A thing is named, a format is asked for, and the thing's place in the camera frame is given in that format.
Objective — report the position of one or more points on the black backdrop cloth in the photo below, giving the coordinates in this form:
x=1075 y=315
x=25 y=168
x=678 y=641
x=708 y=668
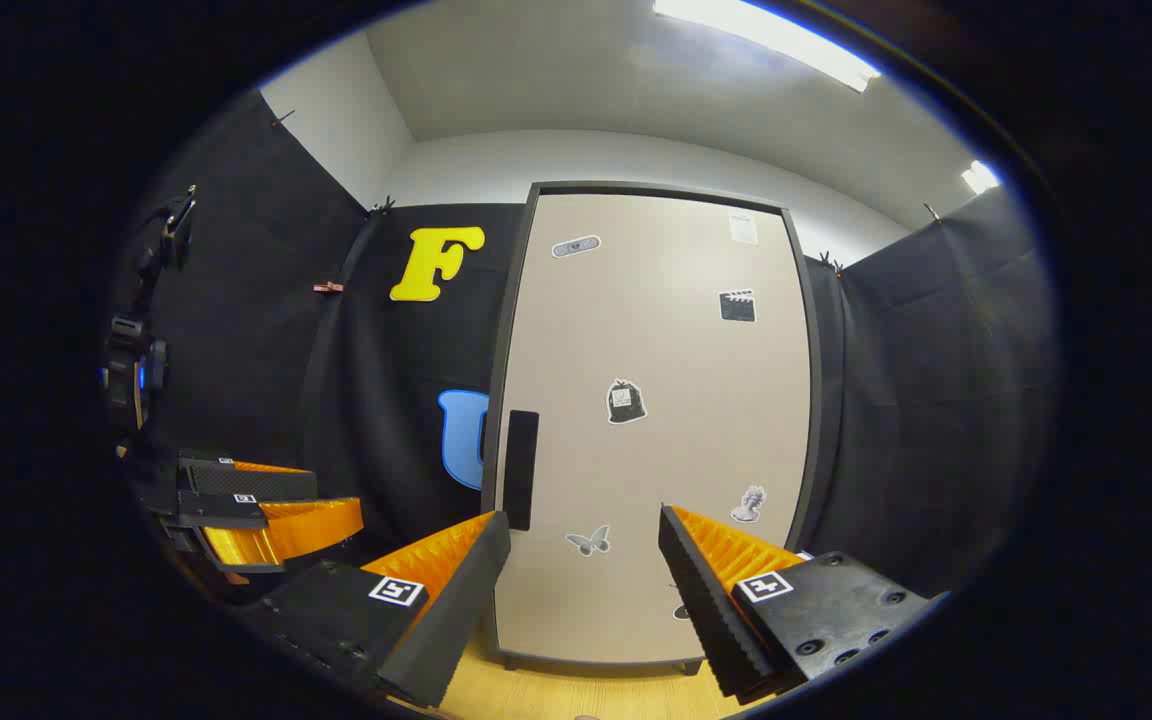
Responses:
x=936 y=400

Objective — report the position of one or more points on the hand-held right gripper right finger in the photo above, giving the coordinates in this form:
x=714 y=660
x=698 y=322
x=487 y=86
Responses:
x=701 y=610

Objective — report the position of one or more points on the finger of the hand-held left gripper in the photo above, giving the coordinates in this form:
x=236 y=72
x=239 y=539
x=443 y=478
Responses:
x=286 y=530
x=246 y=482

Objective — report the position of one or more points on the long ceiling light panel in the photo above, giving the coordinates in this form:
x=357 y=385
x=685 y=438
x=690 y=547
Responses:
x=766 y=35

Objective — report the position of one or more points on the dark grey cabinet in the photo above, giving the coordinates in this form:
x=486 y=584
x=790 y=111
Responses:
x=816 y=420

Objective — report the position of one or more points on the beige cabinet door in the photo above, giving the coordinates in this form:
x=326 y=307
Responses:
x=656 y=400

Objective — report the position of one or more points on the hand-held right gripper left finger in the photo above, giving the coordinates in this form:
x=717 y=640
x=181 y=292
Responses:
x=466 y=590

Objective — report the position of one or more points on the small ceiling light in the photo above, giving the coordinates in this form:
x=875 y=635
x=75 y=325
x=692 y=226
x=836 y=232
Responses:
x=978 y=178

